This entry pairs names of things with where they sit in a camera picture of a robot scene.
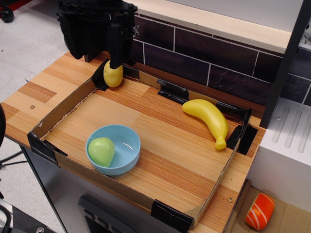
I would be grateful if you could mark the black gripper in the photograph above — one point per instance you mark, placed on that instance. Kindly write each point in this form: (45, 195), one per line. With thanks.
(78, 19)

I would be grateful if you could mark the green toy pear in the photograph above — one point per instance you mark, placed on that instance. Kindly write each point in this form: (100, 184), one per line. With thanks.
(101, 151)

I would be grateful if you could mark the light blue bowl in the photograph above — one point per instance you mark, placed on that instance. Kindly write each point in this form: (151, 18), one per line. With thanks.
(127, 148)

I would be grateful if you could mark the yellow toy potato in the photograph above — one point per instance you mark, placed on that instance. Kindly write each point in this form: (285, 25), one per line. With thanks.
(113, 77)

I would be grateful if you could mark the black caster wheel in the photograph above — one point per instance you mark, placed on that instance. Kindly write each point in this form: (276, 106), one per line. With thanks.
(6, 15)

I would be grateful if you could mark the yellow toy banana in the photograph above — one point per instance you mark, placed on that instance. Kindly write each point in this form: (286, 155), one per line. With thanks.
(213, 118)

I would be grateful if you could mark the light wooden shelf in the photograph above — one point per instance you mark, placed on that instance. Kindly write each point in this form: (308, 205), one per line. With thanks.
(226, 27)

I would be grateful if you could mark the cardboard fence with black tape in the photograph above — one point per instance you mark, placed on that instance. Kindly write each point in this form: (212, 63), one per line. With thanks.
(181, 182)

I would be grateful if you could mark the black oven control panel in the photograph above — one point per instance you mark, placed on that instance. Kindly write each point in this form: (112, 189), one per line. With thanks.
(105, 217)

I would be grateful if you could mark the white toy sink unit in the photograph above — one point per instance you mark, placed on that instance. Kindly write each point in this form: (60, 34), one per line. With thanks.
(282, 166)

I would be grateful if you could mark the orange salmon sushi toy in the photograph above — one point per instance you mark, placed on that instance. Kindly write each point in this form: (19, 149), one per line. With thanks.
(260, 212)

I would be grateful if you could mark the black left upright post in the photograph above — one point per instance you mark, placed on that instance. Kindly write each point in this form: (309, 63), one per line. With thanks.
(93, 52)

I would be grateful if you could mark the black upright post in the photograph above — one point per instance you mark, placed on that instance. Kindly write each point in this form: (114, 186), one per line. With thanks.
(300, 26)
(93, 52)

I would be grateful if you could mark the black right upright post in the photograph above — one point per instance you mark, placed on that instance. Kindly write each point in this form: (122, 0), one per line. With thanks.
(300, 26)

